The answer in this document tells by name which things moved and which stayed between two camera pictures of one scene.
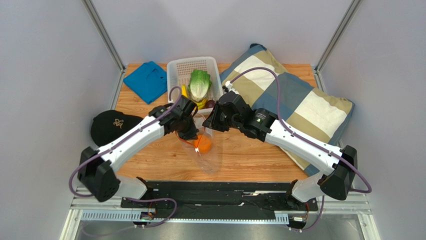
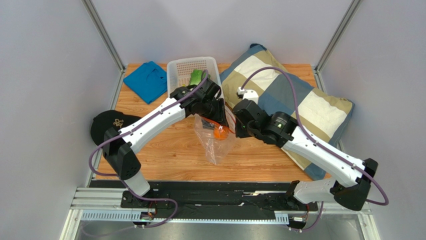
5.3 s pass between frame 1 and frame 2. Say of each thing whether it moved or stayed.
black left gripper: moved
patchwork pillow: stayed
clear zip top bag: moved
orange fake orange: moved
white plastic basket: stayed
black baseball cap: stayed
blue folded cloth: stayed
